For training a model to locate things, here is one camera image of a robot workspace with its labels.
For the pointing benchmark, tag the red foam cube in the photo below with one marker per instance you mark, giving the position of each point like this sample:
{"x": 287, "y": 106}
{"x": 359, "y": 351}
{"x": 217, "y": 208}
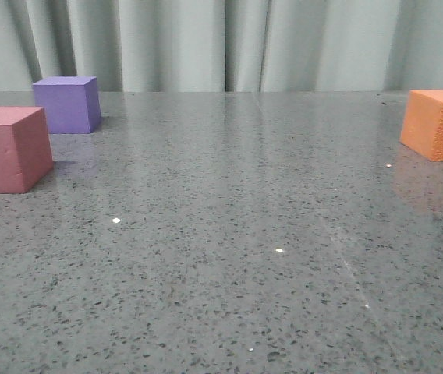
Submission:
{"x": 25, "y": 150}

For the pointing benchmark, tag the orange foam cube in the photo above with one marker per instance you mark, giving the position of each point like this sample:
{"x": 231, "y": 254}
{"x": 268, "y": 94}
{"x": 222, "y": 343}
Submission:
{"x": 422, "y": 129}

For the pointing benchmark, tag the pale green curtain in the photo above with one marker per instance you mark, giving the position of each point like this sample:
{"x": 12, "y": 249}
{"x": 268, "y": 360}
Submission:
{"x": 196, "y": 46}

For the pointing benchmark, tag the purple foam cube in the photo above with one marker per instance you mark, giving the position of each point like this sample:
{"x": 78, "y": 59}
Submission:
{"x": 71, "y": 103}

